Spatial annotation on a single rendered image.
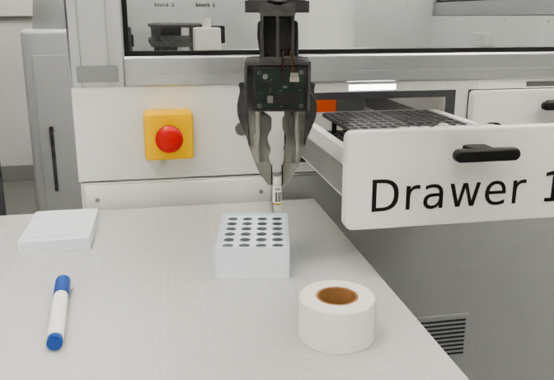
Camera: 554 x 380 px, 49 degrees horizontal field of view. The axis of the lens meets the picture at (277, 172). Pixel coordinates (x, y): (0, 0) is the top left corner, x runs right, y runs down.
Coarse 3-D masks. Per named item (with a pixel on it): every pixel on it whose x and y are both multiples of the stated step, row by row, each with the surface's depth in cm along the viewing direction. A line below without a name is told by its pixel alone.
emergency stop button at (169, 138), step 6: (168, 126) 88; (174, 126) 89; (162, 132) 88; (168, 132) 88; (174, 132) 88; (180, 132) 89; (156, 138) 88; (162, 138) 88; (168, 138) 88; (174, 138) 88; (180, 138) 88; (162, 144) 88; (168, 144) 88; (174, 144) 88; (180, 144) 89; (162, 150) 89; (168, 150) 89; (174, 150) 89
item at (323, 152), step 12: (324, 120) 101; (468, 120) 93; (312, 132) 88; (324, 132) 84; (312, 144) 87; (324, 144) 82; (336, 144) 76; (312, 156) 88; (324, 156) 81; (336, 156) 76; (324, 168) 82; (336, 168) 76; (336, 180) 76
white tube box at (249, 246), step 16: (224, 224) 77; (240, 224) 77; (256, 224) 77; (272, 224) 77; (224, 240) 72; (240, 240) 72; (256, 240) 72; (272, 240) 72; (288, 240) 70; (224, 256) 68; (240, 256) 68; (256, 256) 68; (272, 256) 68; (288, 256) 69; (224, 272) 69; (240, 272) 69; (256, 272) 69; (272, 272) 69; (288, 272) 69
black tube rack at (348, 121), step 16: (336, 112) 97; (352, 112) 98; (368, 112) 97; (384, 112) 98; (400, 112) 97; (416, 112) 97; (432, 112) 98; (336, 128) 96; (352, 128) 84; (368, 128) 84; (384, 128) 84
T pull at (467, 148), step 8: (472, 144) 67; (480, 144) 67; (456, 152) 64; (464, 152) 64; (472, 152) 64; (480, 152) 64; (488, 152) 64; (496, 152) 65; (504, 152) 65; (512, 152) 65; (520, 152) 65; (456, 160) 64; (464, 160) 64; (472, 160) 64; (480, 160) 65; (488, 160) 65; (496, 160) 65; (504, 160) 65; (512, 160) 65
